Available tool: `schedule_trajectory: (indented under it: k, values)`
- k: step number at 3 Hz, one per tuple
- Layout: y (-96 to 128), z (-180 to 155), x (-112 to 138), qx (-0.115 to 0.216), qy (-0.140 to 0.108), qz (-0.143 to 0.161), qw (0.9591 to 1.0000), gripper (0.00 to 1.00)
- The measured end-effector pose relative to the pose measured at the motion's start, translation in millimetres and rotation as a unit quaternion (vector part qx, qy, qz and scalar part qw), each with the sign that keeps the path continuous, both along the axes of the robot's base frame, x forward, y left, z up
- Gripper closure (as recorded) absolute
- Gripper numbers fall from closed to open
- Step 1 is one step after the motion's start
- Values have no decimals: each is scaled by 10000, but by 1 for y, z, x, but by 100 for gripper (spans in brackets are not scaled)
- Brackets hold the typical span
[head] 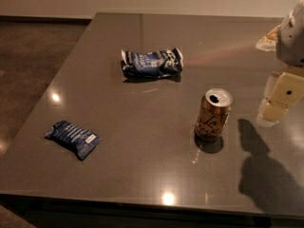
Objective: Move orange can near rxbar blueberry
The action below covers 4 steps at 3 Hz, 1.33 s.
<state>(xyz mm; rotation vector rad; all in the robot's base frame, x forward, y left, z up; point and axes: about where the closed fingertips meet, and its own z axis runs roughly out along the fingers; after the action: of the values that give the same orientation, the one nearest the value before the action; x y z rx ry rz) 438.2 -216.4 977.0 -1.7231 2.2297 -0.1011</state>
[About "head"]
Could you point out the orange La Croix can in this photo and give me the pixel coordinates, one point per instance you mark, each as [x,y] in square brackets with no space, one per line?
[215,108]

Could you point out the blue rxbar blueberry wrapper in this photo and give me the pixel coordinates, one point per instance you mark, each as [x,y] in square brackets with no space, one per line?
[78,140]

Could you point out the blue white chip bag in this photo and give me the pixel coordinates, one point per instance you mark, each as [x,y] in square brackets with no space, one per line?
[156,65]

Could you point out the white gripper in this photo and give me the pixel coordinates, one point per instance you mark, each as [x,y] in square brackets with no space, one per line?
[292,43]

